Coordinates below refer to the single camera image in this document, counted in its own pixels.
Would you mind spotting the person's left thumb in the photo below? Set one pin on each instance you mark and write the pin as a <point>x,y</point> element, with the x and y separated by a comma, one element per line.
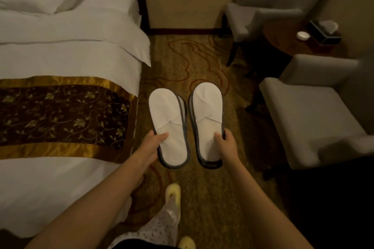
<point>161,137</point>

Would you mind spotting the person's left forearm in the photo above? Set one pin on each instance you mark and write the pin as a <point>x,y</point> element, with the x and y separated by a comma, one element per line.
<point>87,208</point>

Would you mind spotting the grey armchair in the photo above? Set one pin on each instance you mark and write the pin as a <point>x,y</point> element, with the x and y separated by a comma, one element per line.
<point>263,9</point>
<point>318,111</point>

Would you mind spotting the brown gold floral bed runner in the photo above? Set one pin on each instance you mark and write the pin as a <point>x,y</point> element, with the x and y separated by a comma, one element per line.
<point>64,117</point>

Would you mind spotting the person's white patterned trouser leg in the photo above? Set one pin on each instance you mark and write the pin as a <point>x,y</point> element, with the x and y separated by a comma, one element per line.
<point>154,228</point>

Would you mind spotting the person's right hand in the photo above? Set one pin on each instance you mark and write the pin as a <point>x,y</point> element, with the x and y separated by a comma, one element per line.
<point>228,148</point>

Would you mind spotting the person's left hand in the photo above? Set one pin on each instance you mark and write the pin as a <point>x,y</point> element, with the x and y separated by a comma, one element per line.
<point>149,148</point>

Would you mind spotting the black tissue box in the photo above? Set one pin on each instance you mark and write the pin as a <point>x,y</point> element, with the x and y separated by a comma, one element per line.
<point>323,34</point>

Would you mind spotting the person's right thumb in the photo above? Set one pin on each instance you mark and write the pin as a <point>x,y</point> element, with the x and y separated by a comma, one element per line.
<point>218,138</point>

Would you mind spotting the bed with white sheets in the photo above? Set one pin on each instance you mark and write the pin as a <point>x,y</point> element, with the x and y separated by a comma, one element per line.
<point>67,105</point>

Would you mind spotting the yellow slipper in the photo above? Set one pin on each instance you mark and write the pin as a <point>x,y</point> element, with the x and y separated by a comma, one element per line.
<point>173,197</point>
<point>187,243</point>

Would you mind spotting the person's right forearm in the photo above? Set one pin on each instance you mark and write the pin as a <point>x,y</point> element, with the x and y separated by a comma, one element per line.
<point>263,208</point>

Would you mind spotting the round brown wooden side table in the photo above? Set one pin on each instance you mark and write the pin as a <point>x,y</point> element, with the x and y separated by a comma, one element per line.
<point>286,38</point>

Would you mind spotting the white duvet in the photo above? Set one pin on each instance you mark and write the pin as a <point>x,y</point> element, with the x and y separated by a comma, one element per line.
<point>73,28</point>

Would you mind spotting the small white round dish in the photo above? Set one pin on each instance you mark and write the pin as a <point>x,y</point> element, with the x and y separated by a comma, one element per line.
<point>303,35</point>

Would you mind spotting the white slipper with grey sole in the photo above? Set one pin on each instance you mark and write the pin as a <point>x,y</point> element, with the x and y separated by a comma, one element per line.
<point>207,120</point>
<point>171,126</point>

